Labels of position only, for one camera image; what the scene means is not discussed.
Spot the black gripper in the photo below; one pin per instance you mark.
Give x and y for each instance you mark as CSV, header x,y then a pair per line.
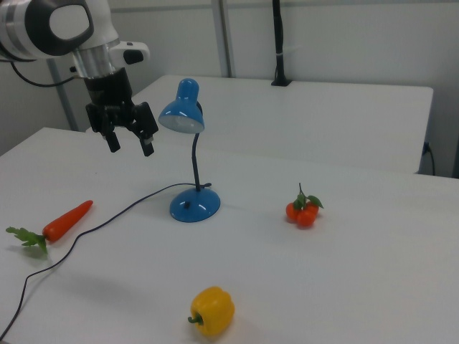
x,y
107,87

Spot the blue desk lamp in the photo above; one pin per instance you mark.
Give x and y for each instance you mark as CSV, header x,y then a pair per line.
x,y
193,208

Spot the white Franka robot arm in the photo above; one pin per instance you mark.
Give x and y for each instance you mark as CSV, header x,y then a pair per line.
x,y
102,21

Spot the orange toy carrot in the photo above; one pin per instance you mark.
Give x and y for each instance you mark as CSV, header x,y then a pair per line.
x,y
66,222

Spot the yellow toy bell pepper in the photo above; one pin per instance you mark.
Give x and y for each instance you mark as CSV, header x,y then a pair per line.
x,y
213,310

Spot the orange toy tangerine bunch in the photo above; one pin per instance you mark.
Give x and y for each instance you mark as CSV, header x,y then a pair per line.
x,y
305,216

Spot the grey metal partition post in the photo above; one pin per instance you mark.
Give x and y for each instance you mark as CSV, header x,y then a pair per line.
x,y
64,93
225,36

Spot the black clamped camera pole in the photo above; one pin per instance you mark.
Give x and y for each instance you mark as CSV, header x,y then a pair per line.
x,y
279,43

